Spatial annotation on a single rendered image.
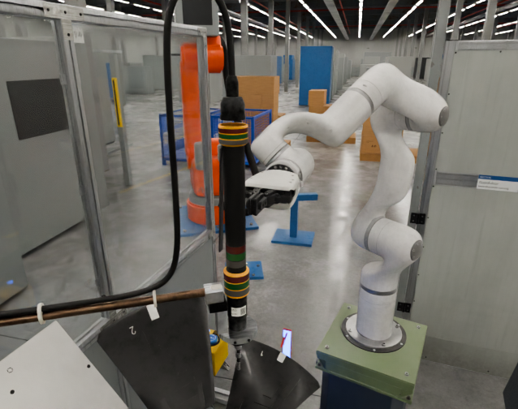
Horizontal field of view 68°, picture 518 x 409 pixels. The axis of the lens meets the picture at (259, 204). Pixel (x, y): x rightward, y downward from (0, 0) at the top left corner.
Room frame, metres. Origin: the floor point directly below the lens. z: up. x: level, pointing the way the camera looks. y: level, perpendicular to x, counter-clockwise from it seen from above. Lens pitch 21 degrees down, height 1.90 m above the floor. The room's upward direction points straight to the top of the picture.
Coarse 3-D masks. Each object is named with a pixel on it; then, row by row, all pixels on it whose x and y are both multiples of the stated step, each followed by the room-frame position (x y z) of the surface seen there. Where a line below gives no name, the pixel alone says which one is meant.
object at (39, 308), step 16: (176, 0) 0.54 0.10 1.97; (224, 16) 0.56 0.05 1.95; (176, 176) 0.54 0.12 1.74; (176, 192) 0.53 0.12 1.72; (176, 208) 0.53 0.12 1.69; (176, 224) 0.53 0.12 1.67; (176, 240) 0.53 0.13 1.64; (176, 256) 0.53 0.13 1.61; (144, 288) 0.52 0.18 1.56; (64, 304) 0.49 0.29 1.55; (80, 304) 0.49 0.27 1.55
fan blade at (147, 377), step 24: (144, 312) 0.65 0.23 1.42; (168, 312) 0.66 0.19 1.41; (192, 312) 0.68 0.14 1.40; (120, 336) 0.61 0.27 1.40; (144, 336) 0.62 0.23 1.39; (168, 336) 0.63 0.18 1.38; (192, 336) 0.64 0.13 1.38; (120, 360) 0.58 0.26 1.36; (144, 360) 0.59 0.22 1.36; (168, 360) 0.59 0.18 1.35; (192, 360) 0.60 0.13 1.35; (144, 384) 0.56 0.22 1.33; (168, 384) 0.56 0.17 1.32; (192, 384) 0.57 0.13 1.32; (168, 408) 0.54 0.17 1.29; (192, 408) 0.54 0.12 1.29
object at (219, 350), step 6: (210, 330) 1.03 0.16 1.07; (216, 342) 0.97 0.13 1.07; (222, 342) 0.98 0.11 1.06; (216, 348) 0.95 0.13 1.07; (222, 348) 0.98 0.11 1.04; (216, 354) 0.94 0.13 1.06; (222, 354) 0.98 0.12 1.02; (216, 360) 0.94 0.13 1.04; (222, 360) 0.98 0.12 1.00; (216, 366) 0.93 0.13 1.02; (216, 372) 0.93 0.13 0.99
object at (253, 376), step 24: (240, 360) 0.76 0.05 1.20; (264, 360) 0.76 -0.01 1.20; (288, 360) 0.78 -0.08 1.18; (240, 384) 0.69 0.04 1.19; (264, 384) 0.69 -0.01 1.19; (288, 384) 0.71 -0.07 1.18; (312, 384) 0.73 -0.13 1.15; (240, 408) 0.63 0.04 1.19; (264, 408) 0.63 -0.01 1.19; (288, 408) 0.64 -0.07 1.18
